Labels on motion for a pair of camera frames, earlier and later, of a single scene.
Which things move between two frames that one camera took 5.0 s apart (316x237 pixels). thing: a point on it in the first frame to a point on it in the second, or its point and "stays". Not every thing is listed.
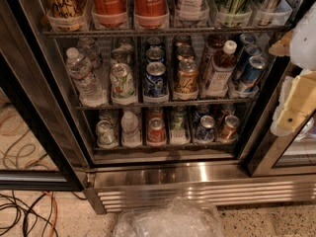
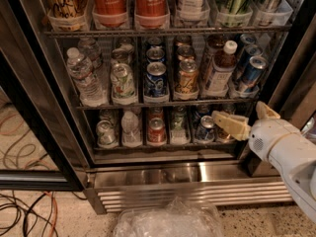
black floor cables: x=31 y=211 stays
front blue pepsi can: x=155 y=82 stays
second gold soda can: x=184 y=52 stays
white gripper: x=305 y=39 to x=267 y=136
